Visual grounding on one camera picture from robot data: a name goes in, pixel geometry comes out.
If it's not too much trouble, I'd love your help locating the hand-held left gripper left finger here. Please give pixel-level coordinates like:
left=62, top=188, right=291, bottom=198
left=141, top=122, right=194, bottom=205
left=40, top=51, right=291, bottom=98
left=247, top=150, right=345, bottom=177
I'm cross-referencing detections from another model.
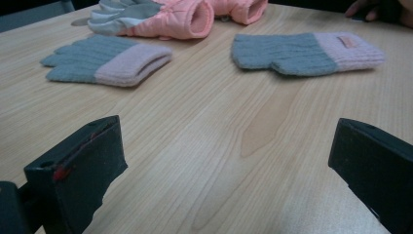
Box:
left=23, top=115, right=129, bottom=234

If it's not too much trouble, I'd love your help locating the pink padded glove grey palm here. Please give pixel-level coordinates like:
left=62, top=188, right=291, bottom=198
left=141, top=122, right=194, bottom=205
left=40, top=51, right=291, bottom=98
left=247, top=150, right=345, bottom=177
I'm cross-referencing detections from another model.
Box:
left=208, top=0, right=269, bottom=26
left=87, top=0, right=215, bottom=41

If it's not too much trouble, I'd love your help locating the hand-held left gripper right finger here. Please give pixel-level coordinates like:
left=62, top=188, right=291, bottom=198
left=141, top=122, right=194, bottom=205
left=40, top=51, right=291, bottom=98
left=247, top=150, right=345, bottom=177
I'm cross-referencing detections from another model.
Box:
left=327, top=117, right=413, bottom=234

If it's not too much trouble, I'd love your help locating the grey knit glove pink cuff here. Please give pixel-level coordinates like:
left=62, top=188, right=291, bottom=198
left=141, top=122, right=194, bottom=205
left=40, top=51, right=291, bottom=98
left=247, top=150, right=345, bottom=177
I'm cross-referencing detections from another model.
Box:
left=230, top=31, right=387, bottom=78
left=40, top=33, right=173, bottom=88

